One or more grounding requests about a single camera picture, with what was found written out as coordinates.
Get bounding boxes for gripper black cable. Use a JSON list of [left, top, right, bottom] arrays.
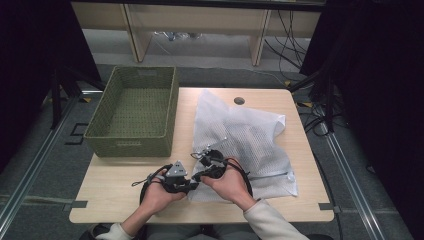
[[224, 158, 254, 198], [139, 164, 174, 206]]

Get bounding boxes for clear plastic litter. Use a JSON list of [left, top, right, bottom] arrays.
[[154, 30, 203, 42]]

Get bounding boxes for green woven basket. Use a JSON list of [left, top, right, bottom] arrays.
[[83, 65, 180, 158]]

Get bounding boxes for black curtain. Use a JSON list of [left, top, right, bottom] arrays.
[[0, 0, 103, 174], [299, 0, 424, 240]]

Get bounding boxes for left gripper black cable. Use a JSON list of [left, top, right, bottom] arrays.
[[139, 164, 174, 206]]

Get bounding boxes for person's legs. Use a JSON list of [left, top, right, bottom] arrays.
[[146, 223, 261, 240]]

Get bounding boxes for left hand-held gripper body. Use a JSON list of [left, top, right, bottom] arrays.
[[162, 160, 191, 194]]

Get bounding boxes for black floor cables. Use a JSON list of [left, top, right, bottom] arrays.
[[296, 99, 338, 138]]

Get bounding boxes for white mesh laundry bag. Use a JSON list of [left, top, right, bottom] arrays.
[[188, 89, 299, 203]]

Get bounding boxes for black metal stand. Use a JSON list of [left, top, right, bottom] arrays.
[[49, 64, 104, 131], [288, 69, 336, 134]]

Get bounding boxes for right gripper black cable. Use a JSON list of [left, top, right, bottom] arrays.
[[224, 158, 254, 198]]

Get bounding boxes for metal floor rail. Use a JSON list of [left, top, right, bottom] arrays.
[[319, 123, 388, 240], [0, 89, 104, 231]]

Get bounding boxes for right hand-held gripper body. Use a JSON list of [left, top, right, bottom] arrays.
[[199, 138, 228, 179]]

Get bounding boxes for person's right hand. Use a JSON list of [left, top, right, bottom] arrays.
[[200, 163, 258, 212]]

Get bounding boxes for light wooden desk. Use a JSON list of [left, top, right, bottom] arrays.
[[70, 0, 326, 67]]

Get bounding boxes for person's left hand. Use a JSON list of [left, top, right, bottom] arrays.
[[141, 179, 187, 216]]

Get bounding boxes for bundle of black cables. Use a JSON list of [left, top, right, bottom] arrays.
[[264, 9, 309, 73]]

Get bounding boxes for left gripper grey wrist strap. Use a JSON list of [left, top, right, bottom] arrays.
[[131, 174, 166, 188]]

